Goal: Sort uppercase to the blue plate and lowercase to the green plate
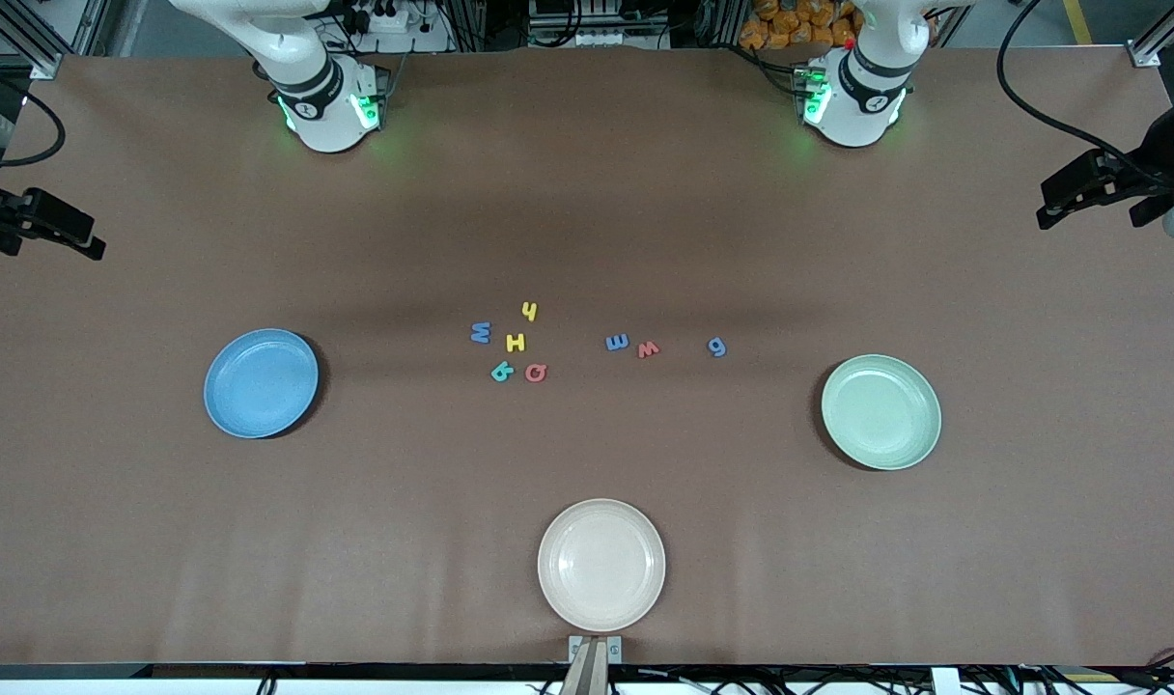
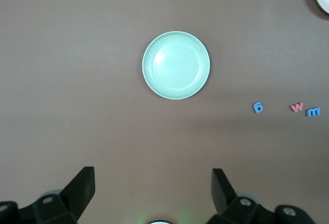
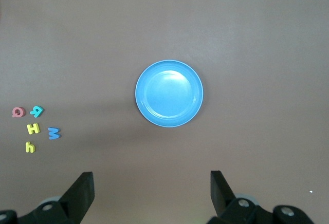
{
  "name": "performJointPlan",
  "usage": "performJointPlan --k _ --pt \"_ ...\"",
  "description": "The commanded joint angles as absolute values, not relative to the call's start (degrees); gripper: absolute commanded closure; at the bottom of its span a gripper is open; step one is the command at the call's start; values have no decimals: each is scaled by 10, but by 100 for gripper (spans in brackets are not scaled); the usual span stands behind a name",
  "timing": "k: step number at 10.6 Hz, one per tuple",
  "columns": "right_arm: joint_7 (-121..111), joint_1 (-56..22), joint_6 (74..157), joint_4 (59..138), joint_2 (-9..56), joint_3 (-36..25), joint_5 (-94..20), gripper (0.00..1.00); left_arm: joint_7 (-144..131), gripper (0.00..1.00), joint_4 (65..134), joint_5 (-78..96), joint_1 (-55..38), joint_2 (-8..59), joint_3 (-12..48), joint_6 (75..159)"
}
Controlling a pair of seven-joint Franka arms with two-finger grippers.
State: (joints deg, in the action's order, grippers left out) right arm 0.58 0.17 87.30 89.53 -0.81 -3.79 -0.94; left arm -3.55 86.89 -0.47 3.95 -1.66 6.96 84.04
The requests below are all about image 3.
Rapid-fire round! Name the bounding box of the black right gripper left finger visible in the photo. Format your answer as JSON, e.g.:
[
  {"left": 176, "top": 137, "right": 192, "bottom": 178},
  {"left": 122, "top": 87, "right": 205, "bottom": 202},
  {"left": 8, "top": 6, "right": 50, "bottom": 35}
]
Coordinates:
[{"left": 0, "top": 172, "right": 95, "bottom": 224}]

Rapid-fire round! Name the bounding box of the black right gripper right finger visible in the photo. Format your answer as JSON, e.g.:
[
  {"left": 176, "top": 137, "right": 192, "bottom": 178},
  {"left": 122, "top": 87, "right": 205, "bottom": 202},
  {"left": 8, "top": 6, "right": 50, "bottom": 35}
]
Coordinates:
[{"left": 205, "top": 170, "right": 318, "bottom": 224}]

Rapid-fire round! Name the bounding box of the blue foam letter M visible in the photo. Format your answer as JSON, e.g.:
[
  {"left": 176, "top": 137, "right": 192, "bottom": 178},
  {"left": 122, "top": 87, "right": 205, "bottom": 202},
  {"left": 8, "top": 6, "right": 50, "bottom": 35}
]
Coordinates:
[{"left": 47, "top": 127, "right": 62, "bottom": 140}]

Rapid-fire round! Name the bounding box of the yellow foam uppercase H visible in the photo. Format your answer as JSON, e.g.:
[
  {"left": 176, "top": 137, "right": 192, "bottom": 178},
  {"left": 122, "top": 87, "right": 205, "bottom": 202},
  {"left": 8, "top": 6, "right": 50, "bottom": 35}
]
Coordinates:
[{"left": 26, "top": 122, "right": 41, "bottom": 135}]

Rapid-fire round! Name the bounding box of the teal foam letter R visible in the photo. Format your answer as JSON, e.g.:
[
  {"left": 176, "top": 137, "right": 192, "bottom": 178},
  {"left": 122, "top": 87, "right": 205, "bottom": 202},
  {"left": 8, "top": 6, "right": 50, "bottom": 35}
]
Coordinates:
[{"left": 29, "top": 105, "right": 45, "bottom": 118}]

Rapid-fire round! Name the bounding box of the blue plate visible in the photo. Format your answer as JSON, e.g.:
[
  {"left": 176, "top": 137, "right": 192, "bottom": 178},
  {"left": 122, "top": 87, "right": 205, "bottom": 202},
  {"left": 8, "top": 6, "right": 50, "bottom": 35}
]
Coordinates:
[{"left": 135, "top": 60, "right": 204, "bottom": 128}]

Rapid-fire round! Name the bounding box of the pink foam letter Q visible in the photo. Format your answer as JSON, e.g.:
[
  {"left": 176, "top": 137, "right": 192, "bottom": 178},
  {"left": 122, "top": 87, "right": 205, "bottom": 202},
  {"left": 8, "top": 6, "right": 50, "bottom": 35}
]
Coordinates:
[{"left": 12, "top": 106, "right": 26, "bottom": 118}]

